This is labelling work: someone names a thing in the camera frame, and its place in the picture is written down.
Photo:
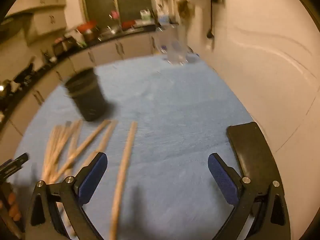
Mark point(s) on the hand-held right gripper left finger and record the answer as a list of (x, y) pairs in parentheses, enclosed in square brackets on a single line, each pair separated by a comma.
[(92, 177)]

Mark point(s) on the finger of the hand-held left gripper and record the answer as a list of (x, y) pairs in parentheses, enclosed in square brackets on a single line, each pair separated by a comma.
[(15, 163)]

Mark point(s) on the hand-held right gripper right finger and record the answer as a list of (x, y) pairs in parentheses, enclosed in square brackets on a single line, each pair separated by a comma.
[(222, 177)]

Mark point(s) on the long wooden chopstick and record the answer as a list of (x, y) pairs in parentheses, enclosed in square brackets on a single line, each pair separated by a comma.
[(106, 137), (85, 146), (123, 170)]

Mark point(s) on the black plastic utensil holder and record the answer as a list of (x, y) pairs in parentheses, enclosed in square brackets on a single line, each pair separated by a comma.
[(87, 97)]

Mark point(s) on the person's left hand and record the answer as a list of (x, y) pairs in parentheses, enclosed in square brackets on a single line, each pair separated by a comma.
[(13, 206)]

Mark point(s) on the blue table cloth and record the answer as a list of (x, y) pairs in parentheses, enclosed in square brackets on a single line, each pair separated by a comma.
[(170, 120)]

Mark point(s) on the white lower cabinets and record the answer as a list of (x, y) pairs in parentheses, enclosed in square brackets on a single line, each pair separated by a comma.
[(105, 52)]

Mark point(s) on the white cabinets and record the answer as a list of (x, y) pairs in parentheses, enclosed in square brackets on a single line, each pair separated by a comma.
[(105, 52), (42, 0)]

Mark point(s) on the black box appliance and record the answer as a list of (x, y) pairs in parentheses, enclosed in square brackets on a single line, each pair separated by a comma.
[(63, 46)]

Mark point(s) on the clear glass mug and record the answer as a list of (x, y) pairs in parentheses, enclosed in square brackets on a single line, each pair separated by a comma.
[(175, 50)]

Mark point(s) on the grey range hood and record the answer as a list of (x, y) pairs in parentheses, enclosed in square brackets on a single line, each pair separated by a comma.
[(12, 25)]

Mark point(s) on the brown cooking pot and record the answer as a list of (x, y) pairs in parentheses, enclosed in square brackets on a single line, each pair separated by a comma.
[(90, 35)]

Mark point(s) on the black kitchen countertop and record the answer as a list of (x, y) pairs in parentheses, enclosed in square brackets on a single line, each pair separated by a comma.
[(130, 32)]

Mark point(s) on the red plastic basin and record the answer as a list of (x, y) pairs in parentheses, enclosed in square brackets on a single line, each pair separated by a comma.
[(86, 27)]

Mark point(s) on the red bowl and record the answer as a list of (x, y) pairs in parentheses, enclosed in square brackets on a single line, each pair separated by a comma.
[(128, 24)]

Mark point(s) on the pink cloth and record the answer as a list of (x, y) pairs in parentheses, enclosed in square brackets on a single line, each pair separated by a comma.
[(115, 14)]

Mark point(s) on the white upper cabinets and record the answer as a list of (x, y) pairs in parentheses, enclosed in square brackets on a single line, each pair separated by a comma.
[(42, 0)]

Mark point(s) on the blue label white jug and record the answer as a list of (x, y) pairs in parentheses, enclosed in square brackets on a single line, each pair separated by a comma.
[(164, 20)]

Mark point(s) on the green label detergent bottle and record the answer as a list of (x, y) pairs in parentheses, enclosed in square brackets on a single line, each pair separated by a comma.
[(145, 15)]

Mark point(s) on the brown dried bundle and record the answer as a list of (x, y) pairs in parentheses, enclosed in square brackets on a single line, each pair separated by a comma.
[(185, 10)]

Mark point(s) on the dark kitchen window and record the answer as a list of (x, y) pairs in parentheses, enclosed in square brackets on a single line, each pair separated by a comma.
[(100, 0)]

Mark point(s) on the small white wall cabinet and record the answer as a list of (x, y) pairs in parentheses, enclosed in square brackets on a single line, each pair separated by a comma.
[(47, 22)]

